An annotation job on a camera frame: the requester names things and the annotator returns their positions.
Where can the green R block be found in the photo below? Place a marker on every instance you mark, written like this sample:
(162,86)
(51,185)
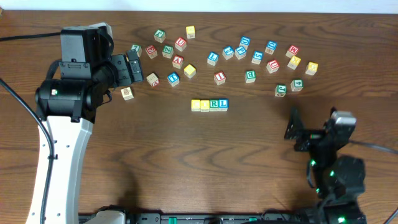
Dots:
(213,105)

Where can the plain wooden picture block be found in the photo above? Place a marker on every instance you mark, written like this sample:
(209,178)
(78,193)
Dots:
(127,93)

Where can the green j block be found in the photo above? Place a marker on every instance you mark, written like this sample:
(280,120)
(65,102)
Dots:
(159,35)
(280,90)

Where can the red I block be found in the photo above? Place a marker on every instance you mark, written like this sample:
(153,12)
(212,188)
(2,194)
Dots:
(219,78)

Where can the red M block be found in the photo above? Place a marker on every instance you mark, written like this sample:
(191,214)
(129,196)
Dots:
(292,51)

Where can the blue D block right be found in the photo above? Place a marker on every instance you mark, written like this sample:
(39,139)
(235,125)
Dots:
(271,47)

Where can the green Z block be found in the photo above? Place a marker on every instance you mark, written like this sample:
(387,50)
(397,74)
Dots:
(167,51)

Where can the red E block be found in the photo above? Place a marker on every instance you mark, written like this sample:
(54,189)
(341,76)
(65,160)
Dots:
(151,51)

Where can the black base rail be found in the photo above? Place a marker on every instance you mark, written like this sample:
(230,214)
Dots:
(157,218)

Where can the green J block top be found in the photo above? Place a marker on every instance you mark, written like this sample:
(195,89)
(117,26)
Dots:
(159,35)

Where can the green J block lower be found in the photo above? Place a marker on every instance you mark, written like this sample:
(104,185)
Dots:
(280,90)

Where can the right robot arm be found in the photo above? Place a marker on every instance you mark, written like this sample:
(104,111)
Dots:
(338,180)

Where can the blue T block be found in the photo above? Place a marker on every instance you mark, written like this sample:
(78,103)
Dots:
(173,79)

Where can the red A block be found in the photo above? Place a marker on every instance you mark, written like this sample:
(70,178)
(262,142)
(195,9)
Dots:
(177,61)

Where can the red u block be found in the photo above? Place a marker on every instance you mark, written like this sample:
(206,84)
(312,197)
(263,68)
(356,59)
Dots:
(180,44)
(272,66)

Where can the yellow X block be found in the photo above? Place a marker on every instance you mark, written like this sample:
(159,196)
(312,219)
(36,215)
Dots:
(294,62)

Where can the green 7 block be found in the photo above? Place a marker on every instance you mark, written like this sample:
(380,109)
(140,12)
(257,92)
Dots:
(137,48)

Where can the yellow block centre left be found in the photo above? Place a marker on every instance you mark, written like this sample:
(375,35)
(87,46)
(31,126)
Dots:
(190,70)

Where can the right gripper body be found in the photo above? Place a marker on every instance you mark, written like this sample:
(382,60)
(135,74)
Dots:
(311,136)

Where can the blue P block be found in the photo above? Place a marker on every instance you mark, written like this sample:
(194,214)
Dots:
(240,52)

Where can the red U block right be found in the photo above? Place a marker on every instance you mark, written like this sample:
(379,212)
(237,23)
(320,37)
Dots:
(272,66)

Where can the red U block left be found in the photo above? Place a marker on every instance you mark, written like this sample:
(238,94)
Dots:
(180,44)

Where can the blue 5 block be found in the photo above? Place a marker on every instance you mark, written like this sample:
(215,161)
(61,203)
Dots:
(257,57)

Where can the blue l block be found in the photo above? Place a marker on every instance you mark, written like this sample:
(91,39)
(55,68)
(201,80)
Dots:
(223,104)
(212,58)

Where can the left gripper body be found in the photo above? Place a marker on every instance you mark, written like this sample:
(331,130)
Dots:
(134,67)

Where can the blue D block upper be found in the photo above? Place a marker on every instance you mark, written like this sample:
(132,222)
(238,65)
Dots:
(244,42)

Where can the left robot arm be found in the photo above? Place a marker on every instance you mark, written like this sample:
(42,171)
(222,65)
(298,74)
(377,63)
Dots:
(74,88)

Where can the blue 2 block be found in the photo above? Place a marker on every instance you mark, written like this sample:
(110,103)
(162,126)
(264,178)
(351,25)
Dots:
(228,52)

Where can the blue d block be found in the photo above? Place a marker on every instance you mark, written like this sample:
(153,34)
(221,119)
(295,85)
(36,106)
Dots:
(244,42)
(271,47)

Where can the yellow C block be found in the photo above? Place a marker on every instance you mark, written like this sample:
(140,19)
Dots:
(195,105)

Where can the yellow S block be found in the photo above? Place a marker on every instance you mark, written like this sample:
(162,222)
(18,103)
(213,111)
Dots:
(190,31)

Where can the yellow O block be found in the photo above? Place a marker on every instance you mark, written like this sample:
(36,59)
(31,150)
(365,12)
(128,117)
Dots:
(204,105)

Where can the plain red-edged block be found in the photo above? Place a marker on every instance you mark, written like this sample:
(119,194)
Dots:
(153,79)

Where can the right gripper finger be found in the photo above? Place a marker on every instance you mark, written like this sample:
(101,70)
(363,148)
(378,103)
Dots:
(295,126)
(333,111)

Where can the yellow G block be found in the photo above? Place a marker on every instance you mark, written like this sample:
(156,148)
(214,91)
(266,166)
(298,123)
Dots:
(311,68)

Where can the green B block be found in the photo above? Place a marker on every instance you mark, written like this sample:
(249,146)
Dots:
(250,76)

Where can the green 4 block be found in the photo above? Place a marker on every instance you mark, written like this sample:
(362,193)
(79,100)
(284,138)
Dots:
(296,85)

